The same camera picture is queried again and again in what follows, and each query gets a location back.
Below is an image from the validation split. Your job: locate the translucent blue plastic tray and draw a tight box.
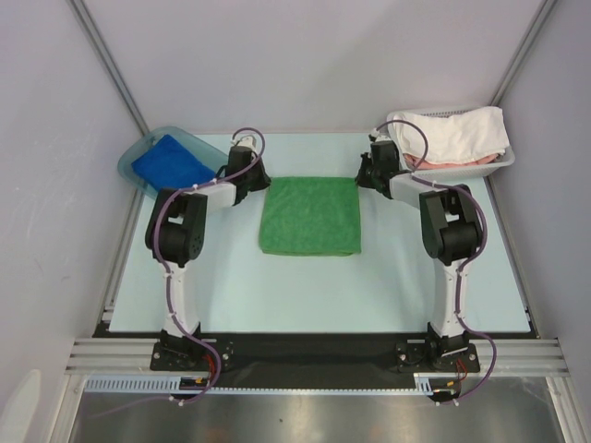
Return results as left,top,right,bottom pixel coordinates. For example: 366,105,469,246
117,126,227,198

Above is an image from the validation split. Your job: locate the blue folded towel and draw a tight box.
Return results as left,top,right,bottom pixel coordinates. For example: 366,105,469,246
131,135,215,191

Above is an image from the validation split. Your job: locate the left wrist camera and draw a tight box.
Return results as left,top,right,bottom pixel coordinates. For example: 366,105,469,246
232,135,257,150

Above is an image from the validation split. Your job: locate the white slotted cable duct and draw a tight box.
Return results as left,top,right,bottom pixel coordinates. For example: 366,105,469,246
85,375,434,396

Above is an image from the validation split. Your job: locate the green microfiber towel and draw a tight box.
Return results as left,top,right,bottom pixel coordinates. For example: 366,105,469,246
259,176,361,257

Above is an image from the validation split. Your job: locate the white towel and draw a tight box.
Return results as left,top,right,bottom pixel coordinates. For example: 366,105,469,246
388,106,510,163

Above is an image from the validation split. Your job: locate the aluminium rail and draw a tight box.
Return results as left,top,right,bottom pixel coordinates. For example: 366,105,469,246
66,338,570,377

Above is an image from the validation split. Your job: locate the white plastic basket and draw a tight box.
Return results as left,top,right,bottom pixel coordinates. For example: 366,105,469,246
387,106,515,180

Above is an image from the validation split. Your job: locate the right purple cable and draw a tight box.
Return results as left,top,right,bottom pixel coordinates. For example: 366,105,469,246
368,118,499,407

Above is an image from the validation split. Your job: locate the left aluminium frame post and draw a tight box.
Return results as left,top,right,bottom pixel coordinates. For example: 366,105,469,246
66,0,151,136

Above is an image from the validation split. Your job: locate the purple cable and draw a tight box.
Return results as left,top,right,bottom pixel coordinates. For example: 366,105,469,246
152,127,265,407
368,118,499,407

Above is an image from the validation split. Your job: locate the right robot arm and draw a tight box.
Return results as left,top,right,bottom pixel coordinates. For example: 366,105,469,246
356,139,487,371

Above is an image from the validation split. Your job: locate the right aluminium frame post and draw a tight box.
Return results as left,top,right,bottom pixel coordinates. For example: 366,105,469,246
489,0,560,106

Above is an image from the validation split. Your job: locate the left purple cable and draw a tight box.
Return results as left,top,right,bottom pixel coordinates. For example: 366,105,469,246
152,127,265,407

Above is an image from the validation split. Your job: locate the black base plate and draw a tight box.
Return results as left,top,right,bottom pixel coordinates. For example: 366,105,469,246
150,332,480,390

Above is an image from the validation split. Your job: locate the pink towel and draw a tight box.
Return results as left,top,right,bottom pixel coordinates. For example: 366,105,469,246
404,154,498,170

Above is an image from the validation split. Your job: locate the aluminium frame post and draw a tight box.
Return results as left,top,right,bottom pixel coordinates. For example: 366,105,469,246
66,0,151,136
489,0,560,106

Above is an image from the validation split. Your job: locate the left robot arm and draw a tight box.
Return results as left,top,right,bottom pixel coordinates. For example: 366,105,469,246
145,136,271,369

